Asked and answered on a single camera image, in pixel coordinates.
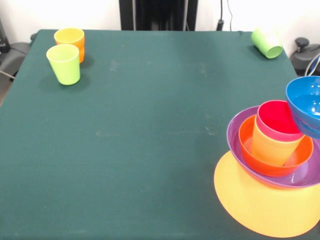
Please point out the blue bowl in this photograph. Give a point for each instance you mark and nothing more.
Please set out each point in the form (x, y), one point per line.
(305, 117)

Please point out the red cup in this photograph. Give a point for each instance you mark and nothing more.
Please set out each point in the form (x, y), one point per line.
(272, 110)

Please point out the yellow cup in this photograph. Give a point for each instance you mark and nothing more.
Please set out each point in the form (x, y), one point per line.
(270, 152)

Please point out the dark green tablecloth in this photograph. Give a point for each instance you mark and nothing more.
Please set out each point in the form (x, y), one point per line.
(125, 175)

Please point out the purple bowl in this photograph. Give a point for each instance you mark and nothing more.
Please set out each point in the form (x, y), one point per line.
(233, 140)

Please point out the orange cup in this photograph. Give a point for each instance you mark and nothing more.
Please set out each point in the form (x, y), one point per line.
(72, 38)
(81, 56)

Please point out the black office chair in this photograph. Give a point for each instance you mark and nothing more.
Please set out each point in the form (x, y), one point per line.
(305, 57)
(15, 52)

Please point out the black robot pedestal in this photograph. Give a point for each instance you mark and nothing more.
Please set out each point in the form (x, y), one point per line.
(160, 15)

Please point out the light green cup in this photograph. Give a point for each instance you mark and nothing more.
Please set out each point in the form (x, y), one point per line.
(65, 72)

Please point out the large orange bowl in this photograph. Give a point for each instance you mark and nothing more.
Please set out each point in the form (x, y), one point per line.
(250, 205)

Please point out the small orange-red bowl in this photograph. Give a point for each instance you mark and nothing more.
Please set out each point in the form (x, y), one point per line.
(250, 160)

